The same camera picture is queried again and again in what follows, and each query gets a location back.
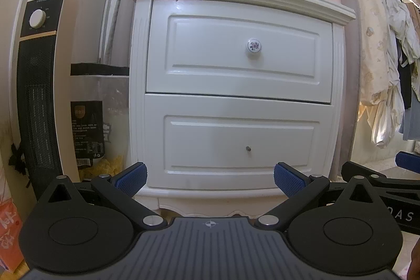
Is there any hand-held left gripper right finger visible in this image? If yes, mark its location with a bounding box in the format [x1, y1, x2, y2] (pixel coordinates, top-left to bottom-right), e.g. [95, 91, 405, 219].
[257, 162, 384, 232]

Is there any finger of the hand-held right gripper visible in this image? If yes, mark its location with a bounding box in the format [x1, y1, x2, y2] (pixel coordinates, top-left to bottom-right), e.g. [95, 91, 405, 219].
[341, 161, 420, 193]
[395, 151, 420, 174]

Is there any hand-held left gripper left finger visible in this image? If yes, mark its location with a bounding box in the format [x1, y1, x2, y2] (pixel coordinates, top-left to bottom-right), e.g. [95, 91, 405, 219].
[38, 162, 168, 232]

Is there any white drawer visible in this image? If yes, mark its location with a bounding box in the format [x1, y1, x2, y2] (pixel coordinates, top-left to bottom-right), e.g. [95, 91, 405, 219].
[135, 93, 332, 193]
[145, 0, 333, 104]

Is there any person's right forearm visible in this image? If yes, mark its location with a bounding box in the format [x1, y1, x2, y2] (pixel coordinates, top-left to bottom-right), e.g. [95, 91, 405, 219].
[410, 239, 420, 280]

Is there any floral ceramic drawer knob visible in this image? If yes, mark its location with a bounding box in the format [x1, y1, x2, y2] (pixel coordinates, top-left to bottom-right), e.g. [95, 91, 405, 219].
[246, 38, 262, 55]

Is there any grey hanging garment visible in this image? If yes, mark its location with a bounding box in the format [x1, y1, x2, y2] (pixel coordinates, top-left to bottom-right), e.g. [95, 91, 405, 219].
[402, 60, 420, 142]

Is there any clear snack bag black label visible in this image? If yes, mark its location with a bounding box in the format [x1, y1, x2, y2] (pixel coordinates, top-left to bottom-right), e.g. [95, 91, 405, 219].
[70, 63, 131, 184]

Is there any white wooden nightstand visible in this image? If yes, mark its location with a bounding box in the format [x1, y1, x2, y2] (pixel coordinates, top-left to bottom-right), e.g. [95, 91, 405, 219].
[122, 0, 358, 219]

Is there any beige bear print cloth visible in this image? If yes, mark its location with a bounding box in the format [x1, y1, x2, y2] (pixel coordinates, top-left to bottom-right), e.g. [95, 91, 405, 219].
[351, 0, 399, 123]

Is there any cream and black tower heater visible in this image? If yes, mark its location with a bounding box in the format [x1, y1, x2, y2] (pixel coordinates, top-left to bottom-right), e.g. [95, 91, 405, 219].
[9, 0, 79, 202]

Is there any orange printed bag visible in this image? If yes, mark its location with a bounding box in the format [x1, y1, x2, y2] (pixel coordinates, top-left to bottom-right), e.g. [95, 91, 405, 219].
[0, 198, 29, 271]

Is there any white hanging garment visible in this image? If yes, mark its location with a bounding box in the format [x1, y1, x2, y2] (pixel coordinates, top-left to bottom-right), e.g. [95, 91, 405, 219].
[371, 0, 420, 149]

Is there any black cable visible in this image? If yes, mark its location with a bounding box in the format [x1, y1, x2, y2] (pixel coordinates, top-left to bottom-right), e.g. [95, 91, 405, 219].
[8, 142, 32, 176]

